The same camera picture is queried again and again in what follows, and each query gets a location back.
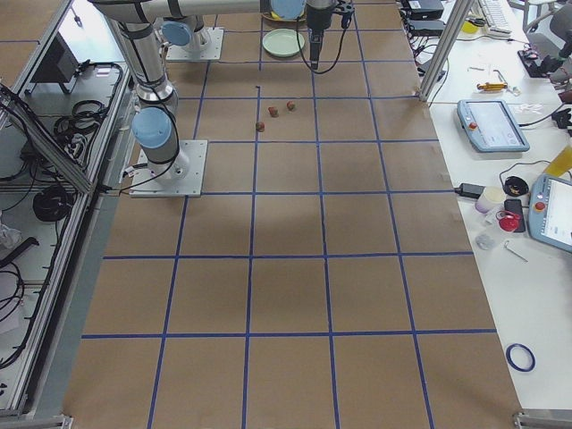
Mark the black power adapter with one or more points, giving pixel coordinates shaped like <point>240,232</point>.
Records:
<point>469,190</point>

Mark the near teach pendant tablet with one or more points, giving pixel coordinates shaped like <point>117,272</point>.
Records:
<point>549,216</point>

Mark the blue tape roll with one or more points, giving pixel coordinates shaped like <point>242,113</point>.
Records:
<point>520,358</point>

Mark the gold metal tool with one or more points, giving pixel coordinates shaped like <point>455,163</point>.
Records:
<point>492,86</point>

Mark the aluminium frame post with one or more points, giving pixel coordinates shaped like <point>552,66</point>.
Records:
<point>453,26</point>

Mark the black monitor box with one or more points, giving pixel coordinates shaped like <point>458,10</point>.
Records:
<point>58,66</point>

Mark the woven wicker fruit basket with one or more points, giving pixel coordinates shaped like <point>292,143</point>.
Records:
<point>276,18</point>

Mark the light green plate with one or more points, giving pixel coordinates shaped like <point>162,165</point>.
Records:
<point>283,43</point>

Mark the silver allen key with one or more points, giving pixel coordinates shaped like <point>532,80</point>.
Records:
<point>513,252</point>

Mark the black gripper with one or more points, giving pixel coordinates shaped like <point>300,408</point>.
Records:
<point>317,19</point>

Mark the white paper cup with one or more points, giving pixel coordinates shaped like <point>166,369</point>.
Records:
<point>490,198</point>

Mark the far teach pendant tablet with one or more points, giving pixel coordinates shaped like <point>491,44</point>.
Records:
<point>491,127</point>

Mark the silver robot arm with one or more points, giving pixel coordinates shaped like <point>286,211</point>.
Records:
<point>133,23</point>
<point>187,32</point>

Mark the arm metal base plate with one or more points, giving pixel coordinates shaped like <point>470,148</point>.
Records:
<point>184,178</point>
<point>211,53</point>

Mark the red round lid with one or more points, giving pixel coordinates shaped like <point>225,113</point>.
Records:
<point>508,221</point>

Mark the teach pendant tablet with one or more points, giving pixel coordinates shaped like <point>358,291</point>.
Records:
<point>549,216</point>
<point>491,127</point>

